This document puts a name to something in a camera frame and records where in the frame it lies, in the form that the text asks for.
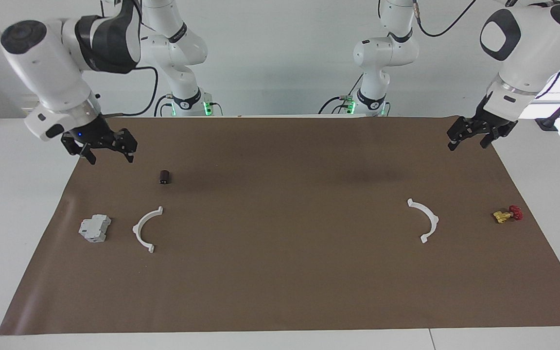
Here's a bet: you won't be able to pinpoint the black base cables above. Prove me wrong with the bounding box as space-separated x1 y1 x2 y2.
154 94 224 118
318 73 364 115

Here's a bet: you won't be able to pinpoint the grey circuit breaker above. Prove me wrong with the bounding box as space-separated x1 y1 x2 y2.
78 214 112 243

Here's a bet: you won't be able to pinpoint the black right base cables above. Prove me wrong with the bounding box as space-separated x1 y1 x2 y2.
154 94 224 118

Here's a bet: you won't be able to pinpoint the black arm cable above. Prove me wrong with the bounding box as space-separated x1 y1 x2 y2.
412 0 478 38
99 66 159 118

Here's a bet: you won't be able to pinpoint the white half pipe clamp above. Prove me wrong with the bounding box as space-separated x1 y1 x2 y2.
407 198 439 244
132 206 164 253

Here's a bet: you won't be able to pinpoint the brass valve red handle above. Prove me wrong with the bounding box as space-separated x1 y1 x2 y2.
492 205 524 224

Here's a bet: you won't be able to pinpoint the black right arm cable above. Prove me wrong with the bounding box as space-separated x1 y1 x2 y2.
99 66 159 118

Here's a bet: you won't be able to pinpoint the white wall socket box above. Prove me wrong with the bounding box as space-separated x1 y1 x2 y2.
21 94 42 119

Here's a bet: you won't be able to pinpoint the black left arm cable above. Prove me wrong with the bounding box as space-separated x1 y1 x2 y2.
412 0 478 38

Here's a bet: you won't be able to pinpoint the black left base cables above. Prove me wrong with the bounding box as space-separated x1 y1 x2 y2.
318 73 364 115

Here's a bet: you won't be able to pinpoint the brown table mat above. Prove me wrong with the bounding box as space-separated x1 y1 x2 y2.
0 116 560 336

